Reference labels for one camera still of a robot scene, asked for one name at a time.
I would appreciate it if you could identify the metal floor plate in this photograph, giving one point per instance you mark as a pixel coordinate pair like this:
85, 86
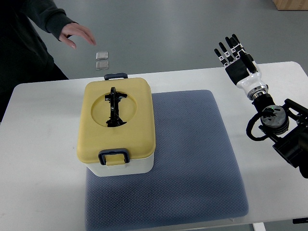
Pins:
102, 55
102, 65

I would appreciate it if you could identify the dark sleeved person forearm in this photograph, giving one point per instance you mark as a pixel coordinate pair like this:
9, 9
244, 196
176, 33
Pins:
46, 15

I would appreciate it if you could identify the blue grey cushion mat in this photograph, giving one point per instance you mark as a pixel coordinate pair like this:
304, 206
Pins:
195, 177

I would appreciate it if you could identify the white storage box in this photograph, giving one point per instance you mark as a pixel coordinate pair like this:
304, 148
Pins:
135, 166

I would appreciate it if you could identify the upper metal floor plate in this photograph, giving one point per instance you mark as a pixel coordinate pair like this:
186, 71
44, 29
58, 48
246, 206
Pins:
102, 55

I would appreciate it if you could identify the person's bare hand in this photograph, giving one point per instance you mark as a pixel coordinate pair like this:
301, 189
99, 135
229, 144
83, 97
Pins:
74, 29

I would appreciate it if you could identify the lower metal floor plate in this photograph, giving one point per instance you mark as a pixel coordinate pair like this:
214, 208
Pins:
102, 65

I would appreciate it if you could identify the yellow box lid black handle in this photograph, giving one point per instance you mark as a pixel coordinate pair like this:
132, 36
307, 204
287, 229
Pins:
116, 122

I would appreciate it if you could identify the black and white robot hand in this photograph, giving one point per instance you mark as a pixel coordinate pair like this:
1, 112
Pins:
241, 68

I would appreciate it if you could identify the white table leg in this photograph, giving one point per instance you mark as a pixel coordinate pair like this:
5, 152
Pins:
259, 226

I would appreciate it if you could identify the brown cardboard box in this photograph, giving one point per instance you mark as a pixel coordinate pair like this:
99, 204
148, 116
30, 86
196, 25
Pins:
291, 5

